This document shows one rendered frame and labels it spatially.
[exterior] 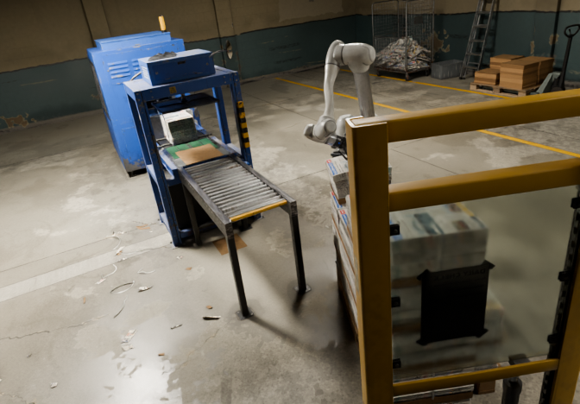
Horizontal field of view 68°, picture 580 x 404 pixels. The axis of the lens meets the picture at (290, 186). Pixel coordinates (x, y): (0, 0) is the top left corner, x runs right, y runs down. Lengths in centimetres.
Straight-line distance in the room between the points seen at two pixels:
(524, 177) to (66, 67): 1069
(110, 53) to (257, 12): 672
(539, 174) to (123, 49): 552
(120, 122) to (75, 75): 515
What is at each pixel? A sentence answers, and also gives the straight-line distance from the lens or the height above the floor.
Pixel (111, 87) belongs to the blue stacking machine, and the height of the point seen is 129.
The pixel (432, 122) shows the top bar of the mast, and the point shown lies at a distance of 114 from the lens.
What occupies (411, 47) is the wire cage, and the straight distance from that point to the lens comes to 1051.
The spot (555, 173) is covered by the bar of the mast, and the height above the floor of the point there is 164.
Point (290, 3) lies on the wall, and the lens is 1275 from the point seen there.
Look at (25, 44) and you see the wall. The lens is 1135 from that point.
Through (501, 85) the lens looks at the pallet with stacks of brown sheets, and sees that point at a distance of 894.
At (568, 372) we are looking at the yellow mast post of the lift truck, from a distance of 187.
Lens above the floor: 217
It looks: 24 degrees down
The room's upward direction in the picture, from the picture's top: 7 degrees counter-clockwise
